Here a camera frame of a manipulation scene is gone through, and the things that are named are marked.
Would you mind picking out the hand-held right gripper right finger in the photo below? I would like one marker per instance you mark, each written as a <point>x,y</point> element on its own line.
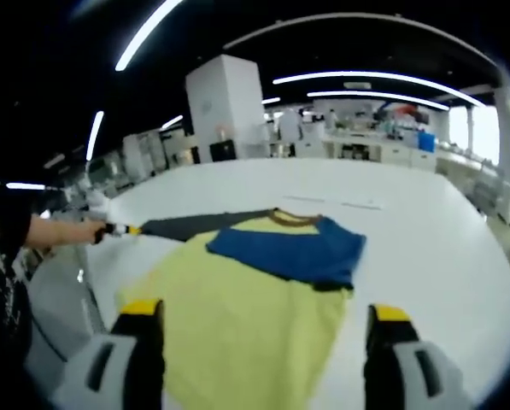
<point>412,367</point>

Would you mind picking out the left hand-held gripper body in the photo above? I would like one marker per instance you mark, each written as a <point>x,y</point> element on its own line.
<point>100,209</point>

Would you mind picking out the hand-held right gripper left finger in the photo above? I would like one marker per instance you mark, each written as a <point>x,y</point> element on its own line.
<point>113,363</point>

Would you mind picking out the yellow blue grey garment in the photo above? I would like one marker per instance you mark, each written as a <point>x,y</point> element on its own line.
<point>254,290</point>

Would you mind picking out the person's left hand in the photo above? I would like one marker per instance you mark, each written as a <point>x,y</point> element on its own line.
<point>90,234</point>

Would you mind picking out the person's black printed shirt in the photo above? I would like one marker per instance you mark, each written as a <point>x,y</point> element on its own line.
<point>4,290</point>

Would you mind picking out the black chair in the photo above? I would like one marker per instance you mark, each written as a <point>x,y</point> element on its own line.
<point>223,151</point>

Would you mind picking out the blue crate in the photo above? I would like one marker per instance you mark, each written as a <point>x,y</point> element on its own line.
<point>426,141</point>

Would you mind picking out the curved ceiling light strip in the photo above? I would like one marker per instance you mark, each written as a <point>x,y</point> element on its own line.
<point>378,79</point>

